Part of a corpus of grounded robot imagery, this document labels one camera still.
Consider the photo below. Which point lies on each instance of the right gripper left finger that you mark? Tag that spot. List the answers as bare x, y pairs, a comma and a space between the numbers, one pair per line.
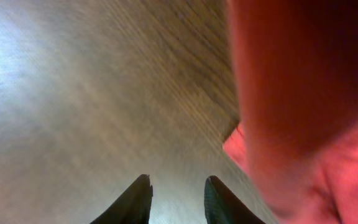
132, 206

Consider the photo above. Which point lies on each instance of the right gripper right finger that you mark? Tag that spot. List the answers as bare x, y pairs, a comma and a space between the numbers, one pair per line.
221, 206

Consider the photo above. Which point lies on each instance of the orange printed t-shirt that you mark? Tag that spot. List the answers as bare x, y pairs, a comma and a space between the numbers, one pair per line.
296, 64

